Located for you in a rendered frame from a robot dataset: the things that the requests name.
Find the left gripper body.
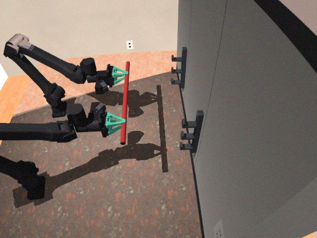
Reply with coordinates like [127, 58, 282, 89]
[106, 64, 114, 87]

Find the red metal bar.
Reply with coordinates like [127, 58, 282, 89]
[120, 61, 130, 145]

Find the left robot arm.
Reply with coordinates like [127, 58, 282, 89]
[3, 34, 109, 118]

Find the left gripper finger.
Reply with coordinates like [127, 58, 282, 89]
[114, 75, 125, 85]
[112, 66, 129, 78]

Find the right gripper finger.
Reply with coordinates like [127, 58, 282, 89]
[106, 113, 126, 128]
[108, 119, 121, 135]

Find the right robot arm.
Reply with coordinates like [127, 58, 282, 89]
[0, 102, 106, 200]

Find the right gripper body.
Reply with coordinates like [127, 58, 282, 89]
[86, 110, 109, 137]

